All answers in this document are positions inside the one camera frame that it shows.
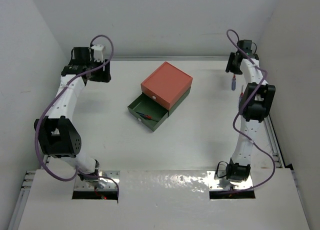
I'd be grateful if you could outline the blue screwdriver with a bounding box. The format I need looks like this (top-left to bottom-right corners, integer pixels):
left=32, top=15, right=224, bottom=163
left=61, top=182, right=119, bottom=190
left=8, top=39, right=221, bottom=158
left=136, top=112, right=158, bottom=122
left=231, top=75, right=237, bottom=91
left=238, top=85, right=244, bottom=108

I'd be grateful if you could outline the orange drawer box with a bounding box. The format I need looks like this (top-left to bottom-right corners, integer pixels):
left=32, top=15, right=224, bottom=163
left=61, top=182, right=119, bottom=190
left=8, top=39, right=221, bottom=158
left=140, top=62, right=193, bottom=110

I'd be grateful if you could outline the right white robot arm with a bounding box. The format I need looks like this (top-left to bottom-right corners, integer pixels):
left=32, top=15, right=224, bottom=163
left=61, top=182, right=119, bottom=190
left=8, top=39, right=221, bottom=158
left=225, top=40, right=276, bottom=182

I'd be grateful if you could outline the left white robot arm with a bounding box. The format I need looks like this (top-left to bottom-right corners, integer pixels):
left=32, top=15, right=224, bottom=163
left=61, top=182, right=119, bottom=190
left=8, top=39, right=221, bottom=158
left=34, top=44, right=111, bottom=177

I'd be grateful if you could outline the white front cover board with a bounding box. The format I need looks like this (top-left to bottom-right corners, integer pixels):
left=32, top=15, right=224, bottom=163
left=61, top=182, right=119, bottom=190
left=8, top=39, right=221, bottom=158
left=19, top=169, right=309, bottom=230

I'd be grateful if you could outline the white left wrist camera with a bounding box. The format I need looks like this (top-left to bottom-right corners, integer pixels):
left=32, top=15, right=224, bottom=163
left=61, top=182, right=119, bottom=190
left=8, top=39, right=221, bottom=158
left=90, top=44, right=106, bottom=63

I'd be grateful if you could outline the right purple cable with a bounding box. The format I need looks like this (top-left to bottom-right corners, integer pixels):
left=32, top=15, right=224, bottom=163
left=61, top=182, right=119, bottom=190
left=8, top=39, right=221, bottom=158
left=226, top=29, right=276, bottom=193

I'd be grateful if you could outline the purple cable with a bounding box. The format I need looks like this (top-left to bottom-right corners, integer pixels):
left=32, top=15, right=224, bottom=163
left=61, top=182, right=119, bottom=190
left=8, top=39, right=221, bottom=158
left=33, top=34, right=120, bottom=198
left=226, top=29, right=276, bottom=193

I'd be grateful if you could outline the aluminium table frame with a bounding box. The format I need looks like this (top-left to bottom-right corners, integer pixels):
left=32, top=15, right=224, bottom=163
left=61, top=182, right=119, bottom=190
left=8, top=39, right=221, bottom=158
left=18, top=60, right=309, bottom=230

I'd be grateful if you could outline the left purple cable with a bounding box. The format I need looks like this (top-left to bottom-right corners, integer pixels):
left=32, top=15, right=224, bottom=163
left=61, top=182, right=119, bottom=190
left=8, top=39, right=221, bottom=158
left=33, top=34, right=120, bottom=198

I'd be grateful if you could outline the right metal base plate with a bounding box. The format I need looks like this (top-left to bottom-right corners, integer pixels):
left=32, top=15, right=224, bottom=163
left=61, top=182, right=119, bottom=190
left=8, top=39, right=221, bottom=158
left=206, top=170, right=253, bottom=191

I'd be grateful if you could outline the metal base plate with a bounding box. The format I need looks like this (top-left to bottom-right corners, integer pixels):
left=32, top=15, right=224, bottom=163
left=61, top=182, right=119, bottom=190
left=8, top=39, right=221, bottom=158
left=206, top=170, right=253, bottom=191
left=73, top=170, right=120, bottom=192

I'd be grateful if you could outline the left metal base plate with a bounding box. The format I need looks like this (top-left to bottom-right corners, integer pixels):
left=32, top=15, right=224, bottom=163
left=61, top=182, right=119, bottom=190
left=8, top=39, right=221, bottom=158
left=73, top=170, right=120, bottom=192

